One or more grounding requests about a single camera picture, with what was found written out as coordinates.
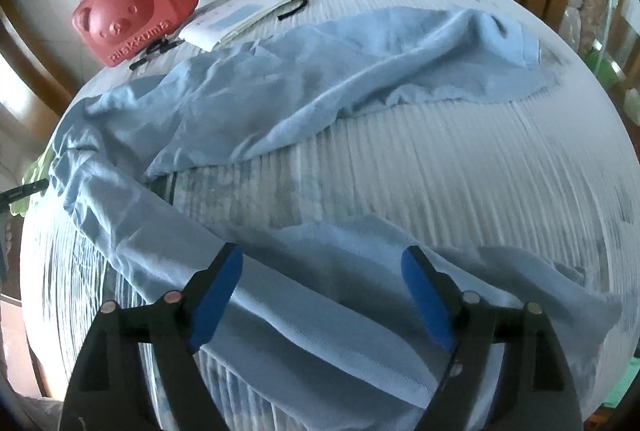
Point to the light blue pants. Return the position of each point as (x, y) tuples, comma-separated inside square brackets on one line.
[(300, 76)]

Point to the red bear-face case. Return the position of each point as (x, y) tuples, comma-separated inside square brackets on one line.
[(135, 11)]

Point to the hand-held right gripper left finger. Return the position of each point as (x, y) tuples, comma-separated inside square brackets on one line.
[(215, 301)]

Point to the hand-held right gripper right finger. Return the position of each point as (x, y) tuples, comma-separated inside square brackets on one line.
[(427, 306)]

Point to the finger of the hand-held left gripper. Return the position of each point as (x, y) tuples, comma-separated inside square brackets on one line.
[(25, 190)]

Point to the light green garment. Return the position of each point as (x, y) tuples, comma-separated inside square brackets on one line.
[(37, 168)]

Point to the white booklet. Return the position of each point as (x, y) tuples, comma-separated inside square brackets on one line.
[(235, 18)]

